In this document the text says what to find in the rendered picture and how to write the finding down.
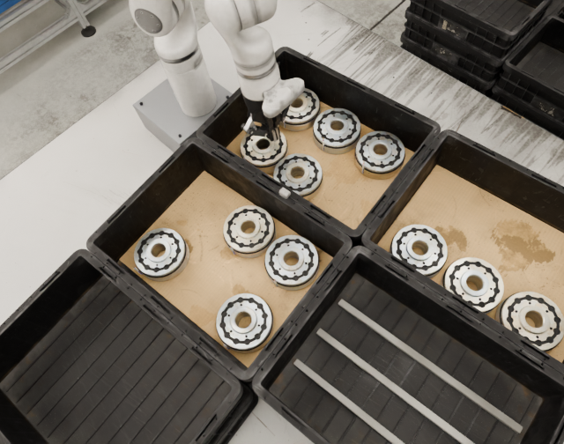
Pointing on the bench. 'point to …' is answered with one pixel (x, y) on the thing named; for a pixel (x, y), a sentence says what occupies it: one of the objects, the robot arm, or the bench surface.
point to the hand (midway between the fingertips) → (272, 133)
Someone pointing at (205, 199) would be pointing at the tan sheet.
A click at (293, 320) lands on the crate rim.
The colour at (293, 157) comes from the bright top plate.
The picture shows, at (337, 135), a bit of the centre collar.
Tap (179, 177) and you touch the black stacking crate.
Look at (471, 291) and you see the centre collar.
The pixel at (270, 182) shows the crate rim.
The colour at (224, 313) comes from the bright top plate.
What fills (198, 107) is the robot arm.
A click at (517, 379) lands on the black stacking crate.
